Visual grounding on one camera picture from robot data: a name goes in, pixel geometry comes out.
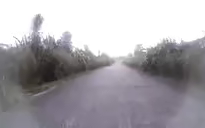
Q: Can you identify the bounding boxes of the grey gravelly asphalt road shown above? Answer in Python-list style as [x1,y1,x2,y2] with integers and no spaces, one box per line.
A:
[0,61,205,128]

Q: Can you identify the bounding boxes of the tall roadside bushes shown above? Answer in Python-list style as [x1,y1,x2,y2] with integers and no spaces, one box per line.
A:
[0,13,115,111]
[122,29,205,91]

